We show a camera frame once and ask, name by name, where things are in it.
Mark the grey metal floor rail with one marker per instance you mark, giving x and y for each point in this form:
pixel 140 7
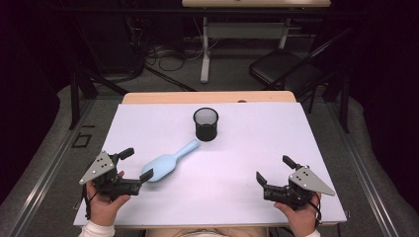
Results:
pixel 49 174
pixel 362 184

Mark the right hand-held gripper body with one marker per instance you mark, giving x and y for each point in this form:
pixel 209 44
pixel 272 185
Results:
pixel 290 194

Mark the black mesh pen cup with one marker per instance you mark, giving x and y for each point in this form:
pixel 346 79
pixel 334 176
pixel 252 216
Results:
pixel 206 131

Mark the person's right hand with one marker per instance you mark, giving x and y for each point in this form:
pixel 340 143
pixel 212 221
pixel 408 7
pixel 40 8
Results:
pixel 301 220

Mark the person's beige trousers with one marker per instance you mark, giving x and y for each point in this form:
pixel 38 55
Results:
pixel 230 232

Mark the white table mat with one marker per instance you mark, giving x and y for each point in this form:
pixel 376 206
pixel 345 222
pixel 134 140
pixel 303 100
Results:
pixel 247 158

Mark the beige desk with white legs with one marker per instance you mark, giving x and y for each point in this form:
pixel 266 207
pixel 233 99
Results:
pixel 205 59

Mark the light blue hairbrush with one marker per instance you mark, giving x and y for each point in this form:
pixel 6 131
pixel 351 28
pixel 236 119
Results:
pixel 164 164

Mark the black metal crossbar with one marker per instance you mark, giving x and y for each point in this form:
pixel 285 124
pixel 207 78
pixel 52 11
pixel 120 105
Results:
pixel 131 11

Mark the black metal stand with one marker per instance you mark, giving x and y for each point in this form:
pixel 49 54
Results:
pixel 75 98
pixel 344 105

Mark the person's left hand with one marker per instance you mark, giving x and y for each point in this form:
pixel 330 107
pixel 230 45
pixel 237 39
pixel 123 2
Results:
pixel 102 209

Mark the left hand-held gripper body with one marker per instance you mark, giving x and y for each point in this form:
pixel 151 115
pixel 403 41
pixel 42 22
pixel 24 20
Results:
pixel 105 179

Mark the black folding chair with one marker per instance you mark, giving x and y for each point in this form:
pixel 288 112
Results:
pixel 280 65

